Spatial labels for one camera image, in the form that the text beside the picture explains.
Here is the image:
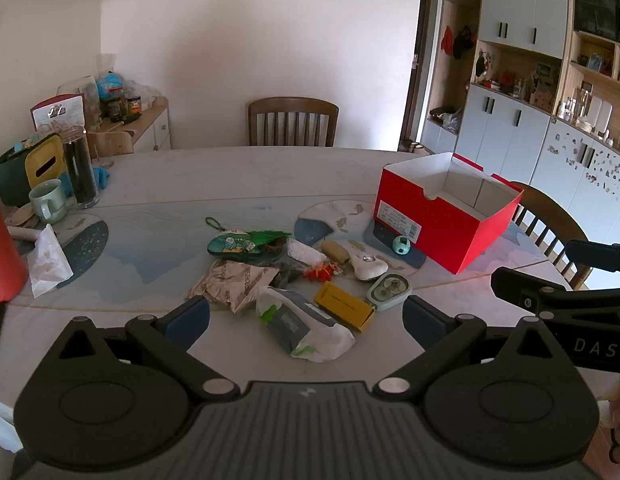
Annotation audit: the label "light teal twin-wheel case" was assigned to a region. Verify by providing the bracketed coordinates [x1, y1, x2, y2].
[366, 273, 413, 312]

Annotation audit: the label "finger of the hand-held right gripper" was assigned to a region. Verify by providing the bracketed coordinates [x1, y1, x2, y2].
[491, 266, 620, 322]
[564, 239, 620, 276]

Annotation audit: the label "pale green mug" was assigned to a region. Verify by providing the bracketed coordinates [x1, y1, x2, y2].
[28, 179, 68, 225]

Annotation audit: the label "blue globe-print bag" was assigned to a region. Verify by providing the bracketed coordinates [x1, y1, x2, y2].
[96, 72, 125, 101]

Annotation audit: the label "glass jar with dark contents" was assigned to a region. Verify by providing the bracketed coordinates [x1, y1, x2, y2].
[61, 127, 100, 210]

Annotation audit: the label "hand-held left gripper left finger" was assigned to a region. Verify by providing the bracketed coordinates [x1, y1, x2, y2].
[54, 296, 241, 401]

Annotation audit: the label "blue cloth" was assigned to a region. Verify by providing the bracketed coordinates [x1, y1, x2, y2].
[60, 167, 111, 196]

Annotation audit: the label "clear plastic bags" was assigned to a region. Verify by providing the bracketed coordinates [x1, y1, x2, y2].
[122, 80, 163, 111]

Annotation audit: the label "red cardboard shoe box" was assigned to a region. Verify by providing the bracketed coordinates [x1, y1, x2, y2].
[374, 152, 525, 275]

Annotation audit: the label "white plastic bag with wipes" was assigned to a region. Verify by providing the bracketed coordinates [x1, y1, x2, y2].
[255, 286, 357, 364]

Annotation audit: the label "white tissue paper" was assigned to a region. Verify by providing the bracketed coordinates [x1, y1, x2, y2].
[27, 224, 74, 298]

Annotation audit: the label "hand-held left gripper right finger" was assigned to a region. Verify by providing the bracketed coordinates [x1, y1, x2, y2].
[372, 295, 566, 401]

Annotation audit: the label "white pebble-shaped object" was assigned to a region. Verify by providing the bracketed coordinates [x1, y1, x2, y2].
[349, 254, 389, 282]

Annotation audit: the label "beige oval object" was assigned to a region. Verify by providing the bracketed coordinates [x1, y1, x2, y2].
[321, 240, 351, 266]

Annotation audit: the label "brown paper packet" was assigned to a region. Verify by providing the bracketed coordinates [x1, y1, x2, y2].
[185, 259, 281, 315]

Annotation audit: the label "black hanging bag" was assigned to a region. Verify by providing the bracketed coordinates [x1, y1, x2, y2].
[452, 25, 477, 60]

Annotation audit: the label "red orange ornament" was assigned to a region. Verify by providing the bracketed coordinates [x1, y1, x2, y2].
[304, 261, 341, 283]

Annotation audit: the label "wooden slat-back chair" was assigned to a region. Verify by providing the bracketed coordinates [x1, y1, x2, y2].
[247, 97, 339, 147]
[510, 181, 596, 291]

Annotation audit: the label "clear bag with white filling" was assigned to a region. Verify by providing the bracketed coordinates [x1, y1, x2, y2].
[286, 239, 328, 267]

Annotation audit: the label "green leaf-print packet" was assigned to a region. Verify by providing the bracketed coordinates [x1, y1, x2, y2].
[250, 230, 293, 253]

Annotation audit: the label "red water bottle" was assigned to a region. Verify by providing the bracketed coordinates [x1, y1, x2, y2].
[0, 185, 29, 303]

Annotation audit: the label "red and white printed box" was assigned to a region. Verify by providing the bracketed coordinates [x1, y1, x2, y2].
[30, 94, 88, 136]

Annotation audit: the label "yellow and teal tissue box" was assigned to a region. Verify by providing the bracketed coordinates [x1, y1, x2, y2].
[0, 135, 68, 207]

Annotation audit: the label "white and wood wall cabinet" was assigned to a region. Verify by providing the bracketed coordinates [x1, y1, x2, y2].
[420, 0, 620, 241]

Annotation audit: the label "green pouch with lanyard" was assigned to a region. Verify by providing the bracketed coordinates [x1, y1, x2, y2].
[206, 217, 263, 261]

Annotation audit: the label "dark wrapper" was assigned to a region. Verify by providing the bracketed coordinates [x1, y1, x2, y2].
[275, 259, 308, 288]

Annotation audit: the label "white sideboard with wooden top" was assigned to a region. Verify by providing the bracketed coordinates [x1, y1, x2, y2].
[97, 97, 171, 153]

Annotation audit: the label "round wooden lid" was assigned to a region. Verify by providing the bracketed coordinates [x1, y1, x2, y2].
[4, 204, 38, 228]

